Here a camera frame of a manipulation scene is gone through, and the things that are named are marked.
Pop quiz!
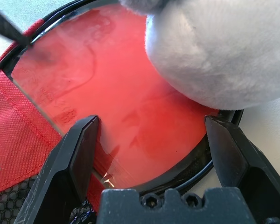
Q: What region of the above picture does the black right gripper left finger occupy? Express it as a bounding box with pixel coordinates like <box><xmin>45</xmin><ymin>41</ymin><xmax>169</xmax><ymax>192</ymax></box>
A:
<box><xmin>14</xmin><ymin>114</ymin><xmax>101</xmax><ymax>224</ymax></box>

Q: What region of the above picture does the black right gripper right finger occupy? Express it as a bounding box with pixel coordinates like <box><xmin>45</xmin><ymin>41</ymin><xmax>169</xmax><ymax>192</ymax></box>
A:
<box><xmin>204</xmin><ymin>115</ymin><xmax>280</xmax><ymax>224</ymax></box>

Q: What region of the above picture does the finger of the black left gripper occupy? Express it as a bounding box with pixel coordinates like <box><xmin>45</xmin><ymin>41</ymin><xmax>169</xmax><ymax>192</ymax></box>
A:
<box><xmin>0</xmin><ymin>4</ymin><xmax>31</xmax><ymax>46</ymax></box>

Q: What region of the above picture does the black red paddle case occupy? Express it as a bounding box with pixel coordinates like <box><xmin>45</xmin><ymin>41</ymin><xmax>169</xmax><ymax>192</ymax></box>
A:
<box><xmin>0</xmin><ymin>0</ymin><xmax>245</xmax><ymax>224</ymax></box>

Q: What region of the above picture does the grey white plush keychain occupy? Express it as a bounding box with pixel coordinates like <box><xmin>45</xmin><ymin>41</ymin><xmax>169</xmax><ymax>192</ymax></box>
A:
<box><xmin>119</xmin><ymin>0</ymin><xmax>280</xmax><ymax>110</ymax></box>

